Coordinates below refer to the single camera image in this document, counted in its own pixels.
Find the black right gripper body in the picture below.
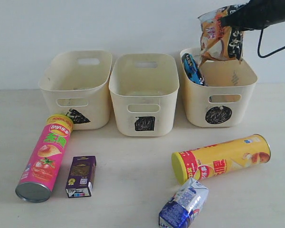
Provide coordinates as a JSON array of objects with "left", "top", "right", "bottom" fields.
[{"left": 220, "top": 0, "right": 285, "bottom": 31}]

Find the orange noodle packet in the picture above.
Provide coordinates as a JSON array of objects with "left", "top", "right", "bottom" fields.
[{"left": 198, "top": 4, "right": 244, "bottom": 66}]

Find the blue snack bag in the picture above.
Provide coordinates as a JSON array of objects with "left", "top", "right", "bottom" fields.
[{"left": 181, "top": 53, "right": 206, "bottom": 86}]

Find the yellow Lays chips can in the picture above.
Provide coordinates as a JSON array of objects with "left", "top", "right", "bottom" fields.
[{"left": 171, "top": 134, "right": 271, "bottom": 184}]

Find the blue white milk carton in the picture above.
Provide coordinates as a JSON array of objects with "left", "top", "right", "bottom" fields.
[{"left": 159, "top": 178, "right": 209, "bottom": 228}]

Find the purple small carton box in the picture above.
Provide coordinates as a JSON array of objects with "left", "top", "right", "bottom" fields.
[{"left": 65, "top": 155, "right": 96, "bottom": 198}]

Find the pink Lays chips can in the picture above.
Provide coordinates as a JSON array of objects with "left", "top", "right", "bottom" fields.
[{"left": 15, "top": 114, "right": 74, "bottom": 202}]

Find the cream right plastic bin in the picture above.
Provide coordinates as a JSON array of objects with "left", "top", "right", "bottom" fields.
[{"left": 180, "top": 60, "right": 258, "bottom": 127}]

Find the cream plastic bin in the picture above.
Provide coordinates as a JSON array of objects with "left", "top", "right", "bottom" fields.
[
  {"left": 109, "top": 53, "right": 180, "bottom": 137},
  {"left": 38, "top": 50, "right": 113, "bottom": 130},
  {"left": 180, "top": 60, "right": 258, "bottom": 127}
]

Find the cream middle plastic bin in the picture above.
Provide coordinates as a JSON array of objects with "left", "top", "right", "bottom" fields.
[{"left": 109, "top": 53, "right": 180, "bottom": 137}]

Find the cream left plastic bin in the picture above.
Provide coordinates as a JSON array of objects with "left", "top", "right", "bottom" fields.
[{"left": 38, "top": 50, "right": 113, "bottom": 130}]

